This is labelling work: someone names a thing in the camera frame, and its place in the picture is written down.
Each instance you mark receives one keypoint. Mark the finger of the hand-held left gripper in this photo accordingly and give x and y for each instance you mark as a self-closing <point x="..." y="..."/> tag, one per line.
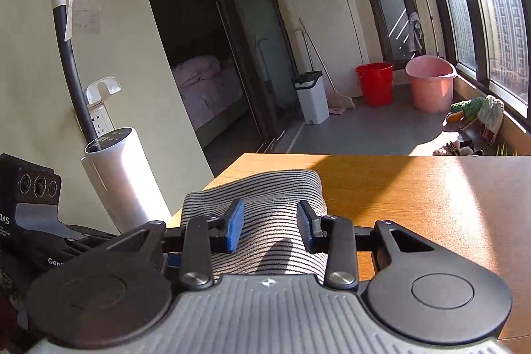
<point x="174" y="260"/>

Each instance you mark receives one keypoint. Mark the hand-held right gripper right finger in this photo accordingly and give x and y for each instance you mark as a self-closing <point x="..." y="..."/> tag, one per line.
<point x="307" y="227"/>

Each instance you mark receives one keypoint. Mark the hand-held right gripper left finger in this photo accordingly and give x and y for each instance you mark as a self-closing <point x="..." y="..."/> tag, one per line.
<point x="234" y="229"/>

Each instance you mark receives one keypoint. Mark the striped knit garment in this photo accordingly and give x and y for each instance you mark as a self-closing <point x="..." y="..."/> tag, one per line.
<point x="269" y="192"/>

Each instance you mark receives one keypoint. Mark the white upright floor cleaner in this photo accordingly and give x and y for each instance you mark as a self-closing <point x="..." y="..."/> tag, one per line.
<point x="120" y="171"/>

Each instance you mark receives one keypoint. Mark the white pedal trash bin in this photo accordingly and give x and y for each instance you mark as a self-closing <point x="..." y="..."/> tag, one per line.
<point x="313" y="97"/>

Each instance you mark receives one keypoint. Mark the bed with pink blanket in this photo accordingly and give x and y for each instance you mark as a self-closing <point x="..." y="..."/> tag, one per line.
<point x="203" y="84"/>

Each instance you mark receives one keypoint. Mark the red plastic bucket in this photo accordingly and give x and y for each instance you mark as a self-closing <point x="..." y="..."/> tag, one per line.
<point x="374" y="84"/>

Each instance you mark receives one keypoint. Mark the pink plastic bucket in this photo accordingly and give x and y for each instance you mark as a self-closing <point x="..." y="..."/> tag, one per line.
<point x="429" y="86"/>

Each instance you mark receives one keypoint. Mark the dark sliding glass door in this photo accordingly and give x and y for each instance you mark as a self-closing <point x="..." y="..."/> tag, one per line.
<point x="249" y="26"/>

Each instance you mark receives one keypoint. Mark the small green plant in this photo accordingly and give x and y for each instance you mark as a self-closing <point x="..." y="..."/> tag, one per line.
<point x="506" y="149"/>

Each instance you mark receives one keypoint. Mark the grey cloth on door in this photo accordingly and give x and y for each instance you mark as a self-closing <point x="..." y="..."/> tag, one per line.
<point x="415" y="32"/>

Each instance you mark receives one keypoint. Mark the dark framed door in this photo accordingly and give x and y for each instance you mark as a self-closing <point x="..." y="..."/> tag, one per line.
<point x="392" y="18"/>

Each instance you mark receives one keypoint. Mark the long thin pole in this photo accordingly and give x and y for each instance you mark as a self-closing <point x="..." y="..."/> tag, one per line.
<point x="427" y="5"/>

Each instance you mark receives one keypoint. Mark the white wall socket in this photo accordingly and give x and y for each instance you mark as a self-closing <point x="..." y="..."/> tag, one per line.
<point x="101" y="121"/>

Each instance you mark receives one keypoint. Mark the white wall hook holder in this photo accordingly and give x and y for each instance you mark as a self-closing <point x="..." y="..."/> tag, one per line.
<point x="103" y="88"/>

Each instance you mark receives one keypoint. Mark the black window frame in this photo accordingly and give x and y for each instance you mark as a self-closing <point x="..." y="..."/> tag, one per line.
<point x="460" y="5"/>

